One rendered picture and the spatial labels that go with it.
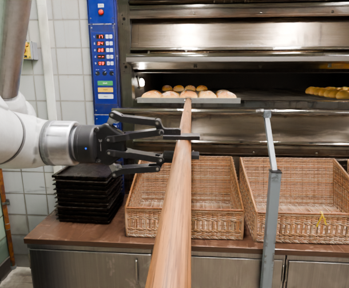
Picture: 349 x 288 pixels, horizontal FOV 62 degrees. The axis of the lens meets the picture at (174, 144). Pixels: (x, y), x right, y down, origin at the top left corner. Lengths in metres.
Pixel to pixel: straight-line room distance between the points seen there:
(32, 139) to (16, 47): 0.55
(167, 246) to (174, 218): 0.04
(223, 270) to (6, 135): 1.17
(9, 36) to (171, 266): 0.95
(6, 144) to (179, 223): 0.35
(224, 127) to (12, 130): 1.39
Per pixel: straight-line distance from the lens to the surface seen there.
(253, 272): 1.49
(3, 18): 1.05
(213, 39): 1.73
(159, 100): 1.58
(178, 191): 0.32
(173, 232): 0.24
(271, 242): 1.35
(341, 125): 1.95
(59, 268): 1.62
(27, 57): 1.91
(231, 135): 1.76
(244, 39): 1.75
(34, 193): 2.16
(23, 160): 0.60
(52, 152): 0.58
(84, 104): 1.86
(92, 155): 0.57
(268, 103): 1.78
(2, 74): 1.14
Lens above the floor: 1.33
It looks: 13 degrees down
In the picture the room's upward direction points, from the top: straight up
